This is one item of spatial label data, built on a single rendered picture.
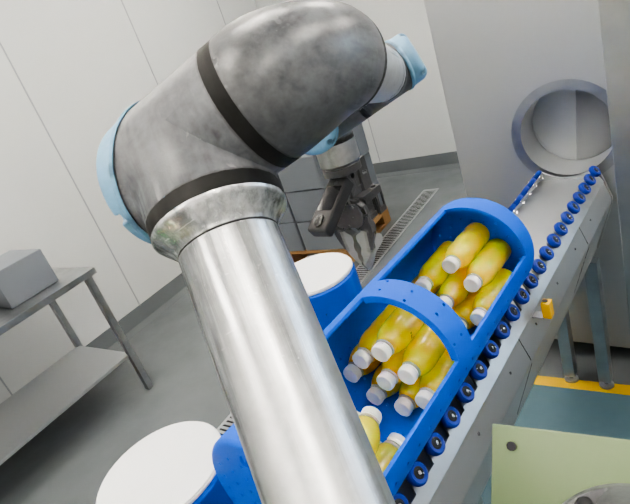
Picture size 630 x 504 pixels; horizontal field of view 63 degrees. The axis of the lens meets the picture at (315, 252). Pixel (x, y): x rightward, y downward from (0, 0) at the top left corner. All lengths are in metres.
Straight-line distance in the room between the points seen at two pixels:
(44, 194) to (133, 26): 1.69
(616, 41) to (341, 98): 1.01
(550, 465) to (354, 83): 0.37
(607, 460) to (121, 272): 4.22
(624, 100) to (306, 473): 1.18
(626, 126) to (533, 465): 1.00
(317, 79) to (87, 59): 4.32
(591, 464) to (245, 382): 0.31
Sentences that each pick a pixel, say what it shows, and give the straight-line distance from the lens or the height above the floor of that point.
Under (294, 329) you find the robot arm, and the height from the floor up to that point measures 1.56.
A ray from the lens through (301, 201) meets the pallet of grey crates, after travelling 4.04.
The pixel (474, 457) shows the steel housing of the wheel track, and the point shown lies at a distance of 1.20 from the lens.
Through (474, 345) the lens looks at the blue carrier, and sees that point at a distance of 1.11.
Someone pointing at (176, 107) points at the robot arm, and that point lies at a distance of 0.41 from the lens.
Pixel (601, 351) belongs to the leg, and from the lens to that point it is 2.47.
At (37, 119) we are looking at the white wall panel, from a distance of 4.34.
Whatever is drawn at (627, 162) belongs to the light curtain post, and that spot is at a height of 1.23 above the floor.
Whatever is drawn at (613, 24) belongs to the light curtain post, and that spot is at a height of 1.55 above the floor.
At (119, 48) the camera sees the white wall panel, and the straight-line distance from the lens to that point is 4.88.
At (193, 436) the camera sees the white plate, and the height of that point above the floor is 1.04.
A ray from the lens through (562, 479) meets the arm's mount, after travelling 0.54.
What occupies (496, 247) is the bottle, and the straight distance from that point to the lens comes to 1.37.
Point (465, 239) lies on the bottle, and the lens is 1.33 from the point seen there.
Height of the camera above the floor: 1.75
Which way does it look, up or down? 23 degrees down
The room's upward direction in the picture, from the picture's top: 20 degrees counter-clockwise
